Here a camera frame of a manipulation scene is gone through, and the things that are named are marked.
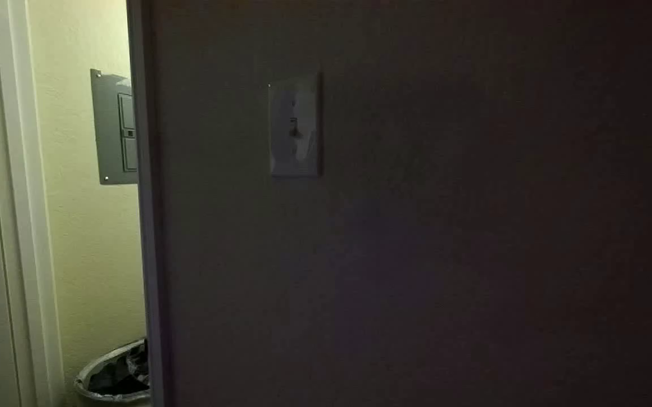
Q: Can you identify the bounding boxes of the gray electrical panel box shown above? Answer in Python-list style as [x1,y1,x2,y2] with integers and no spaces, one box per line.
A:
[89,66,144,187]

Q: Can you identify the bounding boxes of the crumpled dark trash bag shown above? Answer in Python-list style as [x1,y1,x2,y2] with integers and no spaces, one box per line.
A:
[86,341,153,395]

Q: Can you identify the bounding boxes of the round wastebasket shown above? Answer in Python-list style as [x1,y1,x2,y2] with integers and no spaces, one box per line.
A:
[73,335,155,407]

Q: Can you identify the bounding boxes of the white light switch plate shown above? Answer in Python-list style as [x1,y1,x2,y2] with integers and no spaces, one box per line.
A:
[266,70,325,180]

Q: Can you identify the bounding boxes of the white door frame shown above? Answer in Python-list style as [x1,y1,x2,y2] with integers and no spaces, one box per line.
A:
[0,0,68,407]

